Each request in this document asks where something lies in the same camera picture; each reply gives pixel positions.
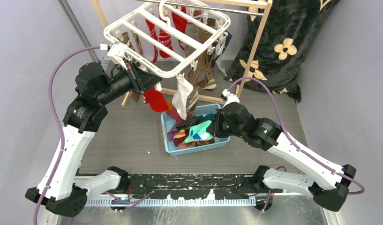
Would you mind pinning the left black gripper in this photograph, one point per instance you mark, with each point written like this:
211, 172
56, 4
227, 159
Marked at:
141, 80

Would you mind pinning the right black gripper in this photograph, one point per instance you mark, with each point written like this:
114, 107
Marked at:
218, 131

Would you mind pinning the red beige cuffed sock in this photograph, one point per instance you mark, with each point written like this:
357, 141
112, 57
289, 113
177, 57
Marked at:
156, 100

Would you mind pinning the mint green sock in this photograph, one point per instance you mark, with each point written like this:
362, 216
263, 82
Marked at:
199, 132

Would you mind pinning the white plastic clip hanger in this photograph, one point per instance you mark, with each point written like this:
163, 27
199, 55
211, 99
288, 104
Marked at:
164, 22

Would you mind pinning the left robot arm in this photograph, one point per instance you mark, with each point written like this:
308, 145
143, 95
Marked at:
58, 191

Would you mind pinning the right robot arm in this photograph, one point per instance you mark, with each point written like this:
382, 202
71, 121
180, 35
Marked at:
323, 181

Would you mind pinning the dark green sock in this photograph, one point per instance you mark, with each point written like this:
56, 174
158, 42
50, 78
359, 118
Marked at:
208, 117

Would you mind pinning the brown striped sock rear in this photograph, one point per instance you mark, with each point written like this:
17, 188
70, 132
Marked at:
126, 40

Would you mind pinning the black striped sock in basket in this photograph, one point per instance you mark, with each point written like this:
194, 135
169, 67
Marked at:
187, 123

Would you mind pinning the red snowflake sock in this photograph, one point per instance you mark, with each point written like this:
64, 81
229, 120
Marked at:
162, 37

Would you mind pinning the light blue plastic basket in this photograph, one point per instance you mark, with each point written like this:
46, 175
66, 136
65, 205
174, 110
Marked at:
167, 124

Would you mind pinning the beige argyle sock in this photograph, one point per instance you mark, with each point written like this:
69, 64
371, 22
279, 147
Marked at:
193, 96

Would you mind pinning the red sock plain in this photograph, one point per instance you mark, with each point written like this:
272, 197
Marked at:
180, 23

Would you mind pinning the metal hanging rod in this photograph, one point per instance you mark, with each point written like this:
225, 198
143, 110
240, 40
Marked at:
220, 5

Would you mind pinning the black floral blanket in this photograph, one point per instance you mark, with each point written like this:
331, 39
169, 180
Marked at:
285, 41

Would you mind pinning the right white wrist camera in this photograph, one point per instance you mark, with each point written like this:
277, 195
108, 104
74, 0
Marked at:
228, 97

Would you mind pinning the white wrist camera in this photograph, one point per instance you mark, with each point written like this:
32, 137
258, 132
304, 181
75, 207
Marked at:
117, 52
228, 97

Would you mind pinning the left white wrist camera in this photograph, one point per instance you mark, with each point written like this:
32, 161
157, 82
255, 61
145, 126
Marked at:
117, 52

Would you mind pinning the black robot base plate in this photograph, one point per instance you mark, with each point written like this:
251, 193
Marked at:
190, 186

